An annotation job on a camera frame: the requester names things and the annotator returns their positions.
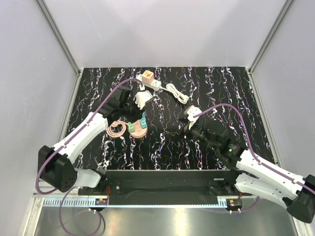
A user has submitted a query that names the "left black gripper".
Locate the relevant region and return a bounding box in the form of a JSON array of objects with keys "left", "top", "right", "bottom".
[{"left": 120, "top": 95, "right": 147, "bottom": 123}]

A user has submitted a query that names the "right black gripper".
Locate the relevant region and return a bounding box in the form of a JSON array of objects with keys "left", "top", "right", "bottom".
[{"left": 166, "top": 116, "right": 218, "bottom": 151}]

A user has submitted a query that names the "teal plug adapter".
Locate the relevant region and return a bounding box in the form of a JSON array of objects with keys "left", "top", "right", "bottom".
[{"left": 140, "top": 118, "right": 147, "bottom": 129}]

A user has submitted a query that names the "green plug adapter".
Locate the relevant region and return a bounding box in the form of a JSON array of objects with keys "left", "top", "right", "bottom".
[{"left": 127, "top": 122, "right": 135, "bottom": 133}]

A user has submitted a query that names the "pink round power socket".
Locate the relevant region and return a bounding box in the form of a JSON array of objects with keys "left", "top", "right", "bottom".
[{"left": 130, "top": 120, "right": 148, "bottom": 139}]

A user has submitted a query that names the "white power strip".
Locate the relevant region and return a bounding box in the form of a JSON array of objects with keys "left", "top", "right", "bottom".
[{"left": 136, "top": 72, "right": 161, "bottom": 90}]

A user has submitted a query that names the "pink cube plug adapter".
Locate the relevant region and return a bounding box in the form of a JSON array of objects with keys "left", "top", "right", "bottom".
[{"left": 141, "top": 70, "right": 154, "bottom": 84}]

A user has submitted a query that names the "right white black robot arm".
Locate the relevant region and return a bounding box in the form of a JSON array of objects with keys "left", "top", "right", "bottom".
[{"left": 166, "top": 121, "right": 315, "bottom": 223}]

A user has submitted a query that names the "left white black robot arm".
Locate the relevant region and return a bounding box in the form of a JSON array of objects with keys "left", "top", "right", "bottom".
[{"left": 36, "top": 87, "right": 153, "bottom": 195}]

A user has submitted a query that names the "black marbled table mat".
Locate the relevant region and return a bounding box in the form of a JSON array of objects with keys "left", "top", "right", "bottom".
[{"left": 67, "top": 66, "right": 274, "bottom": 170}]

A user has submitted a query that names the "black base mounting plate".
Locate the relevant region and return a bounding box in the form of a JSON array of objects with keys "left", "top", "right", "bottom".
[{"left": 78, "top": 170, "right": 240, "bottom": 207}]

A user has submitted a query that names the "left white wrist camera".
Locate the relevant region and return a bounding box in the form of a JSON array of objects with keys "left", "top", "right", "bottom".
[{"left": 134, "top": 90, "right": 153, "bottom": 110}]

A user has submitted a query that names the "pink coiled cable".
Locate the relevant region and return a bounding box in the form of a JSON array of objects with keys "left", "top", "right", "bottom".
[{"left": 107, "top": 120, "right": 126, "bottom": 138}]

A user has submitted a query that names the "white coiled power strip cable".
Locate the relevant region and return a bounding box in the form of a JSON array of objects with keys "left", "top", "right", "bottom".
[{"left": 159, "top": 83, "right": 189, "bottom": 105}]

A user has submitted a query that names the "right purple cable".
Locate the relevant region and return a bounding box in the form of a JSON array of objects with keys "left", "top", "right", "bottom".
[{"left": 194, "top": 103, "right": 315, "bottom": 212}]

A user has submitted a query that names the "left aluminium frame post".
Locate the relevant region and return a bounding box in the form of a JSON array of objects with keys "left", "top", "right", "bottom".
[{"left": 35, "top": 0, "right": 81, "bottom": 76}]

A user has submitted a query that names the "aluminium frame post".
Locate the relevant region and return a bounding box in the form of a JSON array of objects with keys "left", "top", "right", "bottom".
[
  {"left": 35, "top": 0, "right": 81, "bottom": 76},
  {"left": 248, "top": 0, "right": 295, "bottom": 74}
]

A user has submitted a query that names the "white slotted cable duct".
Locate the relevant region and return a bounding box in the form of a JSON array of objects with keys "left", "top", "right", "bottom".
[{"left": 43, "top": 197, "right": 108, "bottom": 207}]

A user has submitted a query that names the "right aluminium frame post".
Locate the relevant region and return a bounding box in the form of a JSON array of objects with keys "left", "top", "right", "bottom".
[{"left": 248, "top": 0, "right": 295, "bottom": 74}]

